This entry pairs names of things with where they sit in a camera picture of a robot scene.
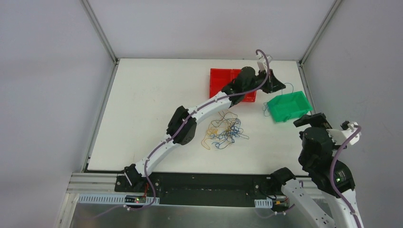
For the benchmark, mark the right red bin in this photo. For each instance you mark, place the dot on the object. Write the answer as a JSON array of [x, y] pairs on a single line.
[[250, 97]]

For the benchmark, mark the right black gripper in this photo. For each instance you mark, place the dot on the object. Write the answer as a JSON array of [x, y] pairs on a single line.
[[313, 119]]

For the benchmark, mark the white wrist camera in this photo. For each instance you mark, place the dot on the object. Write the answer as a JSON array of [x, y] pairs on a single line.
[[339, 136], [263, 62]]

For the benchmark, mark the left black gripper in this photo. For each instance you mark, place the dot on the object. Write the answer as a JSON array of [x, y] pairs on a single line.
[[269, 80]]

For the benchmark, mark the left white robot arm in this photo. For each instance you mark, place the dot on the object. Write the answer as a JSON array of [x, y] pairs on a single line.
[[182, 125]]

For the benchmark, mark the left red bin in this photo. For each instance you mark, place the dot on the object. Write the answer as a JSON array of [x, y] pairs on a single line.
[[219, 78]]

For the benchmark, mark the red bin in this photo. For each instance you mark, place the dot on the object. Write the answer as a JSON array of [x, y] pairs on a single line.
[[219, 78], [250, 97]]

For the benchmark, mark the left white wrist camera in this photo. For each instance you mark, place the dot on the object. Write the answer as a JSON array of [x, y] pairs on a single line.
[[263, 62]]

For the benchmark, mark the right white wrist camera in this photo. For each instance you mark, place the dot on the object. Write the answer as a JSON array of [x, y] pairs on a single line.
[[339, 136]]

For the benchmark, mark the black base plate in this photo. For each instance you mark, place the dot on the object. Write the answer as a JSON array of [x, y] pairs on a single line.
[[201, 189]]

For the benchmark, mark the green plastic bin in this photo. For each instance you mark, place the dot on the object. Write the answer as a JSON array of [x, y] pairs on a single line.
[[288, 106]]

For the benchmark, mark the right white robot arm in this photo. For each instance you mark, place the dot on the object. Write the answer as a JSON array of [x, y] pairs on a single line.
[[321, 147]]

